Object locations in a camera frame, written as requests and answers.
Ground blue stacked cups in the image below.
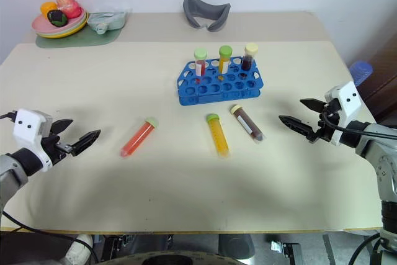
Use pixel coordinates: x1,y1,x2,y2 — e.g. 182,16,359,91
349,61,373,87

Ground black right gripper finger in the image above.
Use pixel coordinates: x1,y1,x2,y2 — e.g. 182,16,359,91
279,115,317,143
300,98,326,114

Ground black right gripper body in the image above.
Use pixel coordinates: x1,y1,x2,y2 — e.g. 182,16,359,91
313,99,341,144

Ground green placemat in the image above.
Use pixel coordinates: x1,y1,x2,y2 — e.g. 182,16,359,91
35,12,126,49

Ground orange liquid tube green cap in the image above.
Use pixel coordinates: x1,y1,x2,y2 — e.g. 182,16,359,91
120,116,160,158

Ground grey curved foam pad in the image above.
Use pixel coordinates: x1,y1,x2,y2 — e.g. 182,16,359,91
182,0,231,32

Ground orange toy fruit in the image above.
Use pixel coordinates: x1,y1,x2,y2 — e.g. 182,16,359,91
40,1,60,19

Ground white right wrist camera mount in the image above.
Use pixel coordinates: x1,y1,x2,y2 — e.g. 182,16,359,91
324,81,363,146

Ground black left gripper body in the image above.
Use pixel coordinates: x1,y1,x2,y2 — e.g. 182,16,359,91
41,134,73,167

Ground brown liquid tube tan cap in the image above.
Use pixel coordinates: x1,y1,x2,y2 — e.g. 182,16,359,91
230,104,265,143

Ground pink toy apple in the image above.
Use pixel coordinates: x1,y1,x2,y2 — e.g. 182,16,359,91
55,0,83,19

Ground grey rounded foot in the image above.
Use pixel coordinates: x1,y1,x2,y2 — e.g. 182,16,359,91
218,233,256,260

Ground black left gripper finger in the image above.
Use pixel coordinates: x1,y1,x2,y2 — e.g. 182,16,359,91
69,129,102,157
51,119,74,137

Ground pale green plastic bag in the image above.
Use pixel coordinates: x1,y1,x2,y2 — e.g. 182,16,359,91
87,11,128,35

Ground stack of pastel plates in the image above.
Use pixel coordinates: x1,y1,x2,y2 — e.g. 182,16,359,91
32,9,90,40

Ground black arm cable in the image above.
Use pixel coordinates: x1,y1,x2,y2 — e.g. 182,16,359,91
321,108,397,141
0,110,99,265

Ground blue test tube rack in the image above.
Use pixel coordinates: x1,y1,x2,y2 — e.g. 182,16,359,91
177,56,264,107

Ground black metal bracket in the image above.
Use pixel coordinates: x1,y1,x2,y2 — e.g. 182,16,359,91
270,240,303,265

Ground black and green toy fruit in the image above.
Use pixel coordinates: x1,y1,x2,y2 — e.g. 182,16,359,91
47,9,69,27

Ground dark liquid tube cream cap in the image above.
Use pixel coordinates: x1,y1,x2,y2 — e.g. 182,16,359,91
241,43,259,72

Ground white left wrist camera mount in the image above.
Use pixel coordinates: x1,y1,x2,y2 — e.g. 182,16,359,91
12,109,54,173

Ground yellow liquid tube green cap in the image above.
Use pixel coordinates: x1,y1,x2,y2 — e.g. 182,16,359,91
218,45,233,81
207,114,231,158

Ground white rounded object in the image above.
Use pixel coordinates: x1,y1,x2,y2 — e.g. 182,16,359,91
64,233,94,263

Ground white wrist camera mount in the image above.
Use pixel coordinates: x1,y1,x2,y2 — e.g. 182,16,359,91
12,109,54,173
324,81,363,146

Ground red liquid tube green cap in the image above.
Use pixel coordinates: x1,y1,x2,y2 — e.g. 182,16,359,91
194,47,208,78

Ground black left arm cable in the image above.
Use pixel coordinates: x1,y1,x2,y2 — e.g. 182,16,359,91
0,110,99,265

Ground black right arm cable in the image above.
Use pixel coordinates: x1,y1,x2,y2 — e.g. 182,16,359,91
321,108,397,141

